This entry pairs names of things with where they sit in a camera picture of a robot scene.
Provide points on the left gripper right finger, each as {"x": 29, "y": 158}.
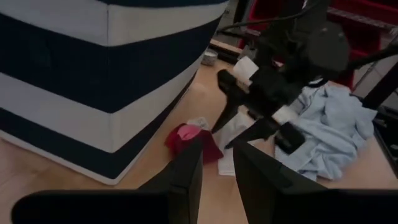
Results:
{"x": 258, "y": 186}

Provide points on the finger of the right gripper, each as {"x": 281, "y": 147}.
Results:
{"x": 261, "y": 130}
{"x": 231, "y": 99}

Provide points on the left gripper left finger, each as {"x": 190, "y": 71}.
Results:
{"x": 186, "y": 186}

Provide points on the maroon garment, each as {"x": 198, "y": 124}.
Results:
{"x": 208, "y": 146}

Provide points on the light blue garment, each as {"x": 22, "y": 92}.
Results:
{"x": 335, "y": 130}

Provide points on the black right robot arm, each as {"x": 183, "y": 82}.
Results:
{"x": 326, "y": 46}

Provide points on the white cloth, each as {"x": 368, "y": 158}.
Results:
{"x": 228, "y": 155}

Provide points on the red storage bin rack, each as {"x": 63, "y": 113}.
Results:
{"x": 367, "y": 31}

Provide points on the navy white striped fabric bin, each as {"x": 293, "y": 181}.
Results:
{"x": 93, "y": 77}

